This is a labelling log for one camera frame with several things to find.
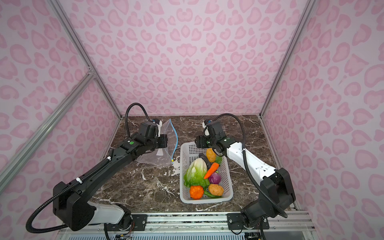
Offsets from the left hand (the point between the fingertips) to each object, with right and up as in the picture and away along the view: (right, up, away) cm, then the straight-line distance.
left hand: (168, 136), depth 80 cm
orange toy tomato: (+15, -28, -3) cm, 32 cm away
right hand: (+17, -1, +3) cm, 17 cm away
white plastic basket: (+10, -11, +15) cm, 21 cm away
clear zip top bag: (-6, -14, +16) cm, 22 cm away
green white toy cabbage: (+15, -20, 0) cm, 25 cm away
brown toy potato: (+25, -28, -2) cm, 37 cm away
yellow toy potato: (+24, -12, +11) cm, 28 cm away
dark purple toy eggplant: (+21, -16, +10) cm, 29 cm away
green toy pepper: (+21, -31, 0) cm, 37 cm away
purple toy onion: (+25, -23, +1) cm, 34 cm away
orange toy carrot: (+24, -18, +4) cm, 30 cm away
